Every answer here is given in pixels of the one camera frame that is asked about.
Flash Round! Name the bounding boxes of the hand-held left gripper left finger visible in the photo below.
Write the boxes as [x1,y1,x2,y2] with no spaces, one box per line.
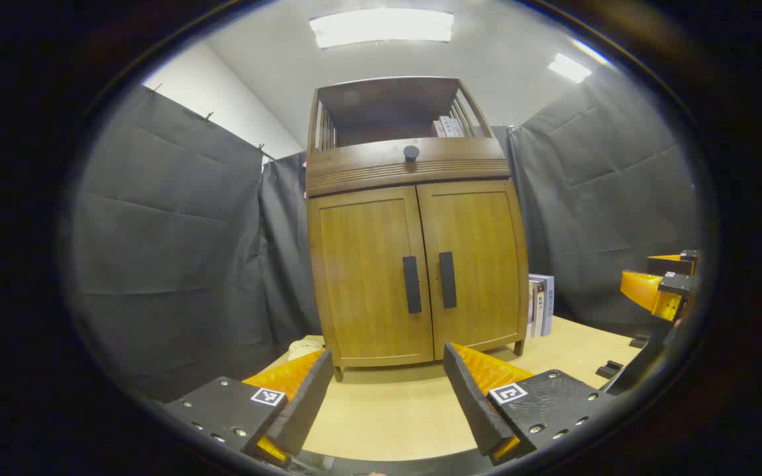
[159,348,334,467]

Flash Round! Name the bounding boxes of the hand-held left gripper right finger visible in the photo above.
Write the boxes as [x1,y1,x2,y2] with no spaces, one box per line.
[443,342,614,465]

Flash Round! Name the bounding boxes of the wooden shoe cabinet door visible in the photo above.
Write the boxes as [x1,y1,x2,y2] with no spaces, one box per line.
[416,178,529,361]
[307,186,435,368]

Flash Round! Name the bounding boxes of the wooden double-door shoe cabinet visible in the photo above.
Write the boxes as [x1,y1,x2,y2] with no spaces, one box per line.
[305,76,530,383]

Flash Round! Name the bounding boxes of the white plush toy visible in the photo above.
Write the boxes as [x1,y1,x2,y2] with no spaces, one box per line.
[288,336,324,361]

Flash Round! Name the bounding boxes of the grey upright book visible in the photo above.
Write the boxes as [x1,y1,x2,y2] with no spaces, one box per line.
[538,273,555,337]

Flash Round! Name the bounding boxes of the black backdrop cloth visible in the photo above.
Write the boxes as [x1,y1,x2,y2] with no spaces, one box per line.
[70,69,702,401]

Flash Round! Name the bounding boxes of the small rectangular ceiling light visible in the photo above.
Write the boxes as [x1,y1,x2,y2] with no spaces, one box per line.
[548,53,592,84]

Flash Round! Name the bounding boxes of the pink and white shelf books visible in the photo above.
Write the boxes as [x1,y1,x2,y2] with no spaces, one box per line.
[432,116,465,138]

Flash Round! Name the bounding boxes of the large rectangular ceiling light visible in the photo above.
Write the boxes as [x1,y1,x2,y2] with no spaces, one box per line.
[309,8,454,50]

